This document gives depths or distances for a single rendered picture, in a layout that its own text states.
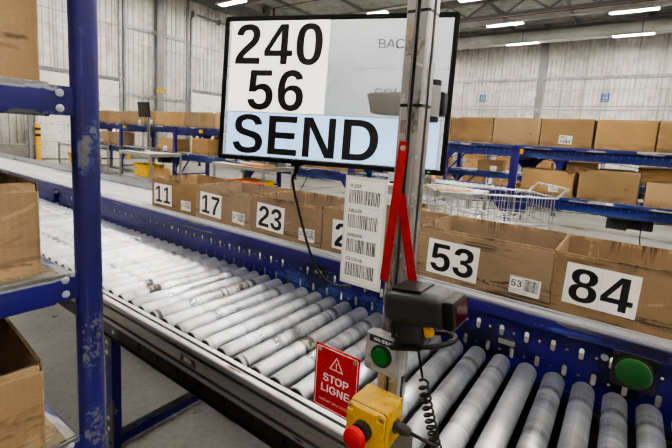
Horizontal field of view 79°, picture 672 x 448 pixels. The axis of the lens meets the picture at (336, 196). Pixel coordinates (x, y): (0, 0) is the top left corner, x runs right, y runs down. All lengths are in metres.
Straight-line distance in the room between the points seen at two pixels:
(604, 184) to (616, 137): 0.60
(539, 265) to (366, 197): 0.67
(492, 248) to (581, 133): 4.56
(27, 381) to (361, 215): 0.50
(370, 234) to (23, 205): 0.48
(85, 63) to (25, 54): 0.05
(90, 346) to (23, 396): 0.08
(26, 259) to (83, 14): 0.27
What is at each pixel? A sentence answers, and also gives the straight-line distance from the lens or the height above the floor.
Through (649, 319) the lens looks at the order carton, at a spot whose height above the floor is 0.92.
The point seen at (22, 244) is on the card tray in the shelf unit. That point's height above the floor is 1.17.
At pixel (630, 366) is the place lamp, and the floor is 0.83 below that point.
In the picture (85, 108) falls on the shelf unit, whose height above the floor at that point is 1.32.
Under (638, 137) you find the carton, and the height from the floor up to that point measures 1.54.
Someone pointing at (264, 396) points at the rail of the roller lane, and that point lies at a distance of 1.04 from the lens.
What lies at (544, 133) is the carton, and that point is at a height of 1.54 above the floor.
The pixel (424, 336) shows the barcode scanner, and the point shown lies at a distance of 0.67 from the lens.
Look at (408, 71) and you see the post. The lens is 0.68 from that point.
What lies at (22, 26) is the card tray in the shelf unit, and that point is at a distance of 0.54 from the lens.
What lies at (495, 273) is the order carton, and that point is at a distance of 1.28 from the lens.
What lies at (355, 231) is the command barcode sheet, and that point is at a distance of 0.73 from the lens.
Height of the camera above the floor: 1.31
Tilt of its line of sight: 8 degrees down
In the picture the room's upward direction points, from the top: 4 degrees clockwise
